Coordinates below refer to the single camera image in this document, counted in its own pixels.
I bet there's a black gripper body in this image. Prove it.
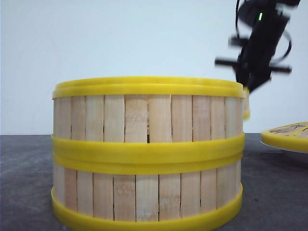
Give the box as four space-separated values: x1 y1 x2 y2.
215 0 300 93

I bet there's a bamboo steamer basket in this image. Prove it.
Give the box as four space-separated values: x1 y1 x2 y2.
51 153 243 231
51 76 246 161
243 87 250 120

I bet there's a woven bamboo steamer lid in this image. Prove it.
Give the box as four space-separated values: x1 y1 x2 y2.
261 121 308 153

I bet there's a white plate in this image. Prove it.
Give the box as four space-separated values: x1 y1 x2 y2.
281 150 308 162

